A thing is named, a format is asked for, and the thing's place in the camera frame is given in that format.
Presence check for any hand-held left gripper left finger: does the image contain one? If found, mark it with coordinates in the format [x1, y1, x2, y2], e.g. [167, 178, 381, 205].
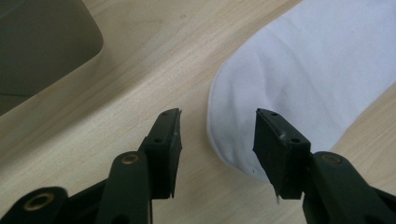
[94, 107, 183, 224]

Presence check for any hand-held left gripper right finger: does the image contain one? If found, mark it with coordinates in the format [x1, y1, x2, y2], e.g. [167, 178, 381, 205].
[252, 107, 396, 224]

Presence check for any long white sock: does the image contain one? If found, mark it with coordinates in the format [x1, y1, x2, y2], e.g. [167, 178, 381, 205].
[205, 0, 396, 183]

